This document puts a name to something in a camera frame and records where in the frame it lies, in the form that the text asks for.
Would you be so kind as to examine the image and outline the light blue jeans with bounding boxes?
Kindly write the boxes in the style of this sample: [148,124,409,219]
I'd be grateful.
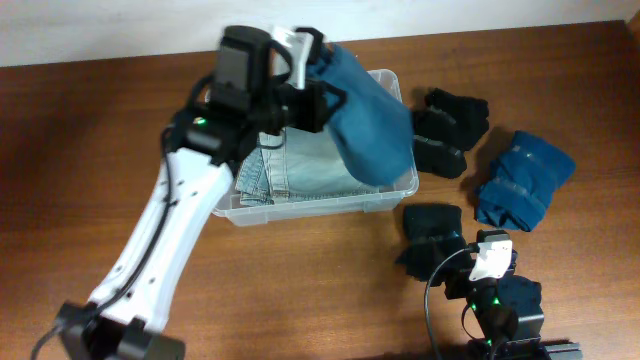
[235,128,379,206]

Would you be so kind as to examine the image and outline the black taped garment bundle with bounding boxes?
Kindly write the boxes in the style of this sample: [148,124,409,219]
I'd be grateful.
[396,203,467,282]
[413,88,490,179]

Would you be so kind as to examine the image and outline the dark blue jeans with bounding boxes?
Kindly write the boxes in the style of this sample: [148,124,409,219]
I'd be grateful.
[306,45,414,186]

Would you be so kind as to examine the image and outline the clear plastic storage container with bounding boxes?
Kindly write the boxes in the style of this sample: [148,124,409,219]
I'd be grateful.
[211,68,420,228]

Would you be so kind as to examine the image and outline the blue taped sweater bundle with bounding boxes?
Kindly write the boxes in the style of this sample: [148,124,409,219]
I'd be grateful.
[475,131,576,232]

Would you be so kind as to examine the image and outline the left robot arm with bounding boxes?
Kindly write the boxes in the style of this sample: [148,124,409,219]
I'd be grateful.
[52,25,346,359]

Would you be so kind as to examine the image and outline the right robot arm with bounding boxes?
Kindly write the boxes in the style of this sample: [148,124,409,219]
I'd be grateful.
[445,230,544,359]

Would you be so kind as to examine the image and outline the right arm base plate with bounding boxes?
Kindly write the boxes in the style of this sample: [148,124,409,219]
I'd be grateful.
[543,342,584,360]

